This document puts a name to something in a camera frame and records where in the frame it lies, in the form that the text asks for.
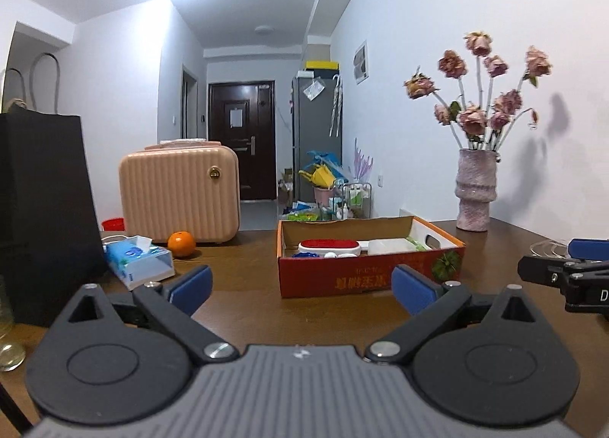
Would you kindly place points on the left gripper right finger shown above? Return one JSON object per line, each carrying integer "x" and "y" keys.
{"x": 433, "y": 308}

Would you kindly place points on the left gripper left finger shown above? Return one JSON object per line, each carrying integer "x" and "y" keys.
{"x": 169, "y": 308}

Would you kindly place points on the green spray bottle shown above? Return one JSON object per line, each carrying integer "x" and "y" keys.
{"x": 416, "y": 245}

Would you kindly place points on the white pill bottle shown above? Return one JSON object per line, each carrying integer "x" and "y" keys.
{"x": 381, "y": 247}

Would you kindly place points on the blue gear-shaped lid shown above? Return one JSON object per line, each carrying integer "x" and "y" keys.
{"x": 308, "y": 255}

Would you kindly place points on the blue tissue pack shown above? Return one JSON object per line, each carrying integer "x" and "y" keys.
{"x": 136, "y": 260}

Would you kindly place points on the orange fruit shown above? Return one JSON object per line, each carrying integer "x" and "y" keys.
{"x": 181, "y": 244}

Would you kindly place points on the red cardboard box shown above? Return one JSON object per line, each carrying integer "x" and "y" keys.
{"x": 312, "y": 278}

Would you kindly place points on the white ribbed cap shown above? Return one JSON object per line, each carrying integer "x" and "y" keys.
{"x": 346, "y": 255}

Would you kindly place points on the pink ribbed suitcase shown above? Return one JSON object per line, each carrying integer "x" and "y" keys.
{"x": 189, "y": 185}

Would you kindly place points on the pink textured vase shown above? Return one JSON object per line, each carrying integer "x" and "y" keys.
{"x": 475, "y": 188}

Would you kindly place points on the red white lint brush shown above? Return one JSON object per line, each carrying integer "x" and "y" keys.
{"x": 336, "y": 247}

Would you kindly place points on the black paper bag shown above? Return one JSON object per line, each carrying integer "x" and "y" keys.
{"x": 50, "y": 239}

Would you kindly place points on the yellow watering can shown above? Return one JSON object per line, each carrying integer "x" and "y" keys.
{"x": 321, "y": 177}

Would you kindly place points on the glass jar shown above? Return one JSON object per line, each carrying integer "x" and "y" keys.
{"x": 12, "y": 354}

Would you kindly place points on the dried pink flowers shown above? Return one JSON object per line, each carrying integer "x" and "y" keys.
{"x": 480, "y": 117}

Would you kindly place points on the dark brown door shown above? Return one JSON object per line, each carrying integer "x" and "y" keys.
{"x": 242, "y": 116}

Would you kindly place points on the grey refrigerator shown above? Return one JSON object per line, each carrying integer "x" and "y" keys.
{"x": 313, "y": 124}

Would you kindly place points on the yellow box on fridge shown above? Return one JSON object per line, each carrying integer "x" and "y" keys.
{"x": 322, "y": 65}

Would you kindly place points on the wire storage rack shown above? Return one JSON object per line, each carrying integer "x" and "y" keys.
{"x": 351, "y": 200}

